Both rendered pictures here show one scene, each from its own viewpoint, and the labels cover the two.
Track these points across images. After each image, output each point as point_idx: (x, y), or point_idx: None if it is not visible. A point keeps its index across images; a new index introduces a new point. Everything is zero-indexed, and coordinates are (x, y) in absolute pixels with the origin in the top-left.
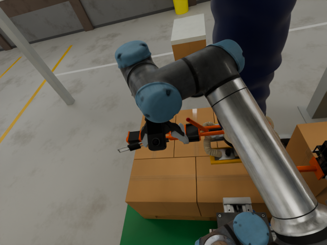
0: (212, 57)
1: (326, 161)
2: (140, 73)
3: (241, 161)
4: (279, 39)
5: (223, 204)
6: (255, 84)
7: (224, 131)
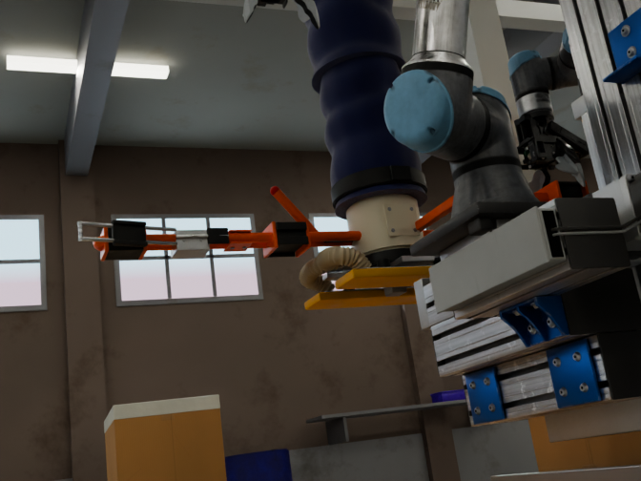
0: None
1: (534, 135)
2: None
3: (420, 266)
4: (391, 18)
5: (423, 319)
6: (385, 71)
7: (360, 225)
